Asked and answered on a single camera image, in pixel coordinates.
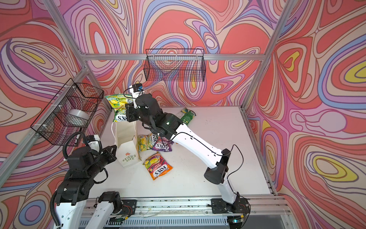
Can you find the white paper gift bag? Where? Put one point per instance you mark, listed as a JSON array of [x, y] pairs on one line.
[[126, 139]]

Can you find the green yellow Fox's candy packet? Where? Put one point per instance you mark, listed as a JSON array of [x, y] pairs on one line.
[[118, 102]]

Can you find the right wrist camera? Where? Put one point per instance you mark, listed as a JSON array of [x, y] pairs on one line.
[[136, 90]]

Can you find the purple Fox's candy packet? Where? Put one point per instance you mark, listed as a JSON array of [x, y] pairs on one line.
[[162, 145]]

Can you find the black wire basket left wall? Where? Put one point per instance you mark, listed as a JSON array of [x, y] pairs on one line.
[[51, 124]]

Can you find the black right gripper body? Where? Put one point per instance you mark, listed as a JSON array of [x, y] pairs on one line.
[[135, 114]]

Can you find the black wire basket wall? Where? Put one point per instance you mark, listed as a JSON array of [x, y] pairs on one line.
[[51, 124], [170, 65]]

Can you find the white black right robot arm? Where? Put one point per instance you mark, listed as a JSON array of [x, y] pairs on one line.
[[166, 125]]

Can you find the orange Fox's candy packet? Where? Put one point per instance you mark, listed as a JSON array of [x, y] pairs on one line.
[[157, 166]]

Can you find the aluminium front rail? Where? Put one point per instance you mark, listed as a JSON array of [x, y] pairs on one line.
[[189, 211]]

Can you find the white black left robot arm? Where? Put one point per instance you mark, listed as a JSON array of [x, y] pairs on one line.
[[69, 199]]

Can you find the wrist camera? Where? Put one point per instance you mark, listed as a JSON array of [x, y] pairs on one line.
[[94, 142], [136, 90]]

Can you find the white tape roll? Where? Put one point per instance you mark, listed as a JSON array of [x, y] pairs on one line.
[[77, 118]]

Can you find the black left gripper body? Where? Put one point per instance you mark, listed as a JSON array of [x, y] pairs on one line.
[[99, 161]]

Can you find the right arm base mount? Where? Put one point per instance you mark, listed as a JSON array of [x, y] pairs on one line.
[[241, 205]]

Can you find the black wire basket back wall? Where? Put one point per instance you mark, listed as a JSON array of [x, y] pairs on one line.
[[170, 65]]

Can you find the dark green snack packet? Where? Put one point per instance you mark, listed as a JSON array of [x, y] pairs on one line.
[[186, 115]]

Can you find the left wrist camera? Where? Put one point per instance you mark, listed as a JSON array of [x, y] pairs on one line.
[[94, 142]]

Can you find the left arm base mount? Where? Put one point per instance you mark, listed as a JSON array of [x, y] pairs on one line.
[[107, 209]]

